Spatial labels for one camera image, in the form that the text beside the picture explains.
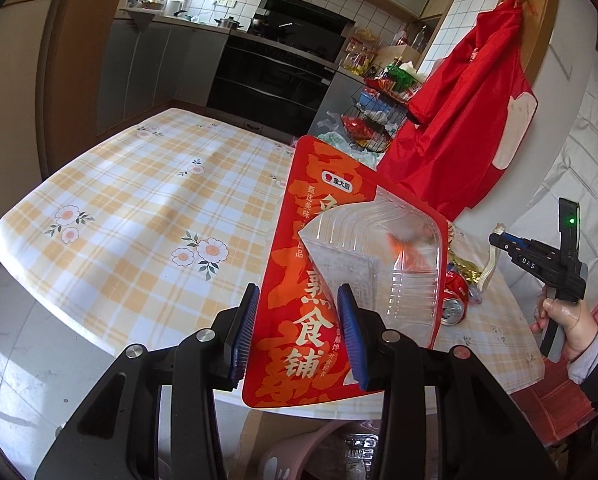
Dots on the red apron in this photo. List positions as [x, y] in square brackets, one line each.
[454, 125]

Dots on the wooden door frame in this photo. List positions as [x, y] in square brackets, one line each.
[74, 60]

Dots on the translucent plastic strip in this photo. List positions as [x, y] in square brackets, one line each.
[490, 272]

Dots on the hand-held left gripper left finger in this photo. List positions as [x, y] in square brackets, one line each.
[241, 340]

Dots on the black built-in oven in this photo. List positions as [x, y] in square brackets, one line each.
[264, 85]

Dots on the red food package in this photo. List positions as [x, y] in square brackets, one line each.
[304, 220]

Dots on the cardboard box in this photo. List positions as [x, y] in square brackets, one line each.
[396, 55]

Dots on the gold foil wrapper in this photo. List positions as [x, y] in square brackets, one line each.
[461, 266]

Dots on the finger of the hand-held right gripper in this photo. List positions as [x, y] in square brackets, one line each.
[519, 245]
[501, 242]

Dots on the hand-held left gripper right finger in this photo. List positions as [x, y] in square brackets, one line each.
[351, 340]

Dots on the cooking oil bottles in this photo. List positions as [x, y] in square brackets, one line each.
[361, 57]

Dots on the steel pot with lid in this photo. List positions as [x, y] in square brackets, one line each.
[229, 23]

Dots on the red drink can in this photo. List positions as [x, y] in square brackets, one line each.
[454, 292]

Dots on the grey kitchen cabinets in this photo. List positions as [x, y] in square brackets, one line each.
[154, 70]

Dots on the red chair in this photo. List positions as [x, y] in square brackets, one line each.
[554, 410]

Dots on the white creased wall sheet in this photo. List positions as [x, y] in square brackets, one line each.
[579, 160]

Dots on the person's right hand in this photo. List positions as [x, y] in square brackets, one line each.
[576, 325]

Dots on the yellow checked floral tablecloth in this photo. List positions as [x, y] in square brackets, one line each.
[129, 210]

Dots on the person's right forearm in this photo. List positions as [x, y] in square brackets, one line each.
[596, 355]

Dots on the black range hood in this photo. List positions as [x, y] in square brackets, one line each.
[304, 30]

